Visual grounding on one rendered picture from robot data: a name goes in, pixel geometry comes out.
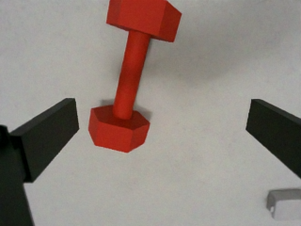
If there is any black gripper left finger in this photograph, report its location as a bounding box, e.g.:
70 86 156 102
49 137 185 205
0 98 80 226

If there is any red dumbbell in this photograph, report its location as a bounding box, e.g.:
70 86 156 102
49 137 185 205
88 0 182 153

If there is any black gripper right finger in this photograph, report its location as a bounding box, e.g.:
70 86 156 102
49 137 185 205
246 99 301 179

